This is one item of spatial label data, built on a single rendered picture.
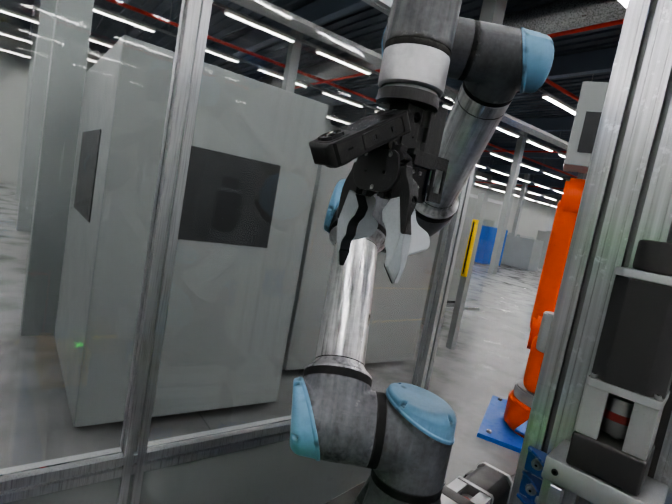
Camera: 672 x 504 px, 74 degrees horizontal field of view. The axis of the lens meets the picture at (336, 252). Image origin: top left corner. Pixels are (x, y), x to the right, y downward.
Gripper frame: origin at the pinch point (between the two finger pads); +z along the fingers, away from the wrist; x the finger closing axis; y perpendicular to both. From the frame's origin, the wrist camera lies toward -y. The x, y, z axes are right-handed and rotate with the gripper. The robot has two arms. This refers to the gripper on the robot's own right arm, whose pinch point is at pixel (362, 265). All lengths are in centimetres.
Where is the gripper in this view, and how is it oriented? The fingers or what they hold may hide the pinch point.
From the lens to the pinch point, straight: 52.0
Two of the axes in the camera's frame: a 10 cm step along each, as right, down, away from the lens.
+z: -1.8, 9.8, 1.0
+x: -6.1, -1.9, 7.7
